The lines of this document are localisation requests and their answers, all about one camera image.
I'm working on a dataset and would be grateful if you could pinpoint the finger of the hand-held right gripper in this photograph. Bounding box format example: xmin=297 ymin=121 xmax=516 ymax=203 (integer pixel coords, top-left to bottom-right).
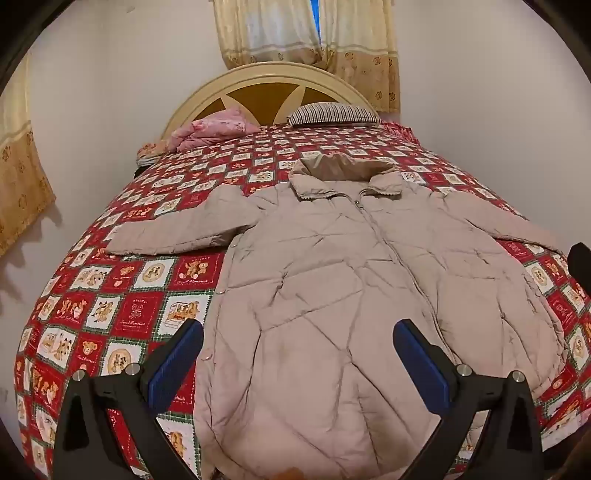
xmin=567 ymin=242 xmax=591 ymax=297

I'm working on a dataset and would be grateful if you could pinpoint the striped pillow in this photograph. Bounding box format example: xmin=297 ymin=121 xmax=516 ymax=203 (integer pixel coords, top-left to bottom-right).
xmin=288 ymin=103 xmax=382 ymax=127

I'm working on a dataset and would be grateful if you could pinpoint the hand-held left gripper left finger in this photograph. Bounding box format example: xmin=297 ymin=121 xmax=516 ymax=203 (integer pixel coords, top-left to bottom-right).
xmin=53 ymin=318 xmax=205 ymax=480

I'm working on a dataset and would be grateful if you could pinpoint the pink floral blanket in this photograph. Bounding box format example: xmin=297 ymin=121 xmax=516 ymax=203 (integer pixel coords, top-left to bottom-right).
xmin=137 ymin=105 xmax=262 ymax=162

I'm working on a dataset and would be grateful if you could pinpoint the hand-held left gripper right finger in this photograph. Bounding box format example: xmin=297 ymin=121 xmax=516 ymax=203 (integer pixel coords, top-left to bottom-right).
xmin=392 ymin=318 xmax=544 ymax=480

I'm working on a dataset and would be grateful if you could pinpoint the cream patterned window curtain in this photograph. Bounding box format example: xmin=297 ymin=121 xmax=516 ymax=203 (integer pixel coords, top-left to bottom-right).
xmin=213 ymin=0 xmax=402 ymax=113

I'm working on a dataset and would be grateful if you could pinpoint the cream wooden headboard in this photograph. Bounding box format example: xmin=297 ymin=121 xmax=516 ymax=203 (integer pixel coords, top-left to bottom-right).
xmin=161 ymin=61 xmax=380 ymax=140

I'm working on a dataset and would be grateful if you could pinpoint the red checkered printed bedspread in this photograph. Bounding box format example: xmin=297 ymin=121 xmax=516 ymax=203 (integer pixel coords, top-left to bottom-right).
xmin=14 ymin=121 xmax=591 ymax=480

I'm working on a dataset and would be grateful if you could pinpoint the beige quilted puffer jacket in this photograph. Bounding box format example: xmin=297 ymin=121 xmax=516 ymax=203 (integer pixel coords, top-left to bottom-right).
xmin=105 ymin=153 xmax=570 ymax=480

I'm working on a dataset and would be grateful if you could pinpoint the cream patterned side curtain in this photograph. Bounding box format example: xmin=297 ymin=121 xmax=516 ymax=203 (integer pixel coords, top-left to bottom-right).
xmin=0 ymin=55 xmax=57 ymax=258

